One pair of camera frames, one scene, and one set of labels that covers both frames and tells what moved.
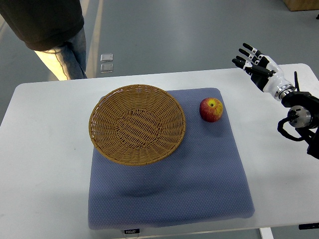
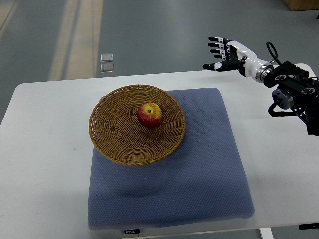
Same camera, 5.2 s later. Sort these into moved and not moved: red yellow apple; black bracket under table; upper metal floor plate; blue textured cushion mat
Moved: red yellow apple
Not moved: black bracket under table; upper metal floor plate; blue textured cushion mat
